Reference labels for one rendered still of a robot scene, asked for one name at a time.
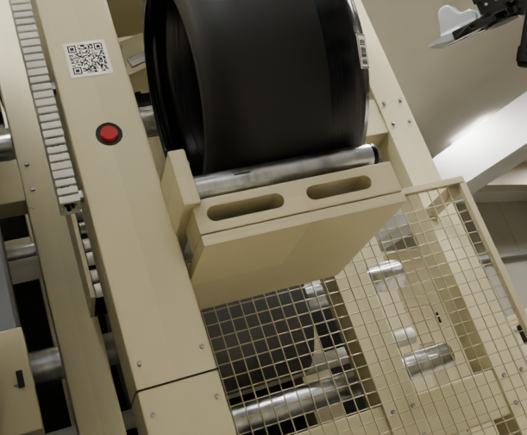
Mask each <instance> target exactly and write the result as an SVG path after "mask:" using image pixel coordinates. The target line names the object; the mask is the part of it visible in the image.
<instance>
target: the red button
mask: <svg viewBox="0 0 527 435"><path fill-rule="evenodd" d="M100 136H101V138H102V139H103V140H104V141H106V142H113V141H115V140H116V138H117V137H118V132H117V129H116V128H114V127H113V126H105V127H103V128H102V129H101V131H100Z"/></svg>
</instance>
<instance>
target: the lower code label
mask: <svg viewBox="0 0 527 435"><path fill-rule="evenodd" d="M62 45H63V48H64V51H65V55H66V61H67V64H68V67H69V71H70V74H71V77H72V79H73V78H80V77H86V76H92V75H99V74H106V73H112V72H113V69H112V66H111V63H110V57H109V55H108V52H107V48H106V46H105V42H104V39H102V40H94V41H81V42H74V43H67V44H62Z"/></svg>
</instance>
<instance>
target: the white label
mask: <svg viewBox="0 0 527 435"><path fill-rule="evenodd" d="M355 35H356V40H357V47H358V52H359V58H360V63H361V69H364V68H369V63H368V57H367V46H366V40H365V35H364V34H355Z"/></svg>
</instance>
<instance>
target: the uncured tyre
mask: <svg viewBox="0 0 527 435"><path fill-rule="evenodd" d="M142 25H143V43H144V54H145V62H146V69H147V82H148V88H149V93H150V98H151V103H152V107H153V112H154V119H155V123H156V127H157V130H158V134H159V138H160V143H161V147H162V149H163V152H164V156H165V158H166V157H167V153H168V152H169V151H173V150H179V149H183V150H184V151H185V154H186V157H187V160H188V161H189V162H190V169H191V173H192V176H198V175H202V174H207V173H215V172H220V171H225V170H230V169H234V168H238V167H247V166H252V165H257V164H261V163H266V162H270V161H279V160H284V159H288V158H293V157H298V156H302V155H307V154H315V153H320V152H324V151H330V150H334V149H339V148H347V147H352V146H356V145H361V144H365V140H366V137H367V126H368V119H369V107H370V82H369V70H368V68H364V69H361V63H360V58H359V52H358V47H357V40H356V35H355V34H363V31H362V27H361V21H360V18H359V15H358V12H357V9H356V7H355V4H354V0H143V9H142Z"/></svg>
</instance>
